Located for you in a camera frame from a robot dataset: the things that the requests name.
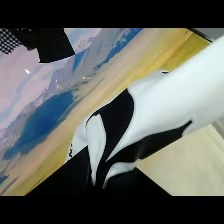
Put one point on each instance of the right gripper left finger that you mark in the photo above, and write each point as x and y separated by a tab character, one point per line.
70	178

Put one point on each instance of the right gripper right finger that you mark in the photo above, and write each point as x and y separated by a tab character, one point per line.
133	185

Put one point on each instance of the black and white checked garment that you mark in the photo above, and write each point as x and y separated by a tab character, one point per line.
8	40

